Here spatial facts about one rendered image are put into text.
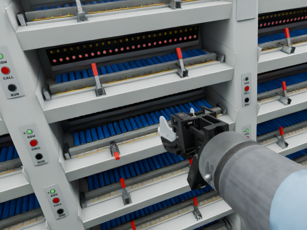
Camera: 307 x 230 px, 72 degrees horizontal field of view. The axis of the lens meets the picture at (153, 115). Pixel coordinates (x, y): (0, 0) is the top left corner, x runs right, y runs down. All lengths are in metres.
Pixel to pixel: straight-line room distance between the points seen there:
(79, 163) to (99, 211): 0.20
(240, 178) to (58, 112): 0.51
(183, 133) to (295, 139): 0.83
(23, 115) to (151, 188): 0.49
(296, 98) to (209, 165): 0.80
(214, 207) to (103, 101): 0.67
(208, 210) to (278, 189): 0.80
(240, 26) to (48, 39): 0.57
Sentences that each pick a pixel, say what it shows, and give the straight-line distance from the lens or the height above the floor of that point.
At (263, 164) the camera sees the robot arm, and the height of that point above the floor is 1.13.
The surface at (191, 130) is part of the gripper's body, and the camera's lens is 0.38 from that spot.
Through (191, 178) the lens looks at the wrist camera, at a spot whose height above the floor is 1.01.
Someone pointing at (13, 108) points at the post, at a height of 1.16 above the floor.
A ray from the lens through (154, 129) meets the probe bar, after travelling 0.75.
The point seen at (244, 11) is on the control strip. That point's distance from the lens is 0.79.
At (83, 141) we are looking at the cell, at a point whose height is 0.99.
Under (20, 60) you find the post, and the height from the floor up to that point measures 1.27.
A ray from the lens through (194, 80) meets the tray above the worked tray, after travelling 0.71.
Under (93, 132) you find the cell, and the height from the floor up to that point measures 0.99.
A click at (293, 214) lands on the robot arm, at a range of 0.23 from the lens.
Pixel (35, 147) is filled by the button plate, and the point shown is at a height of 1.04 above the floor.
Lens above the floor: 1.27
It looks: 20 degrees down
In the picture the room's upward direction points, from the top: 9 degrees counter-clockwise
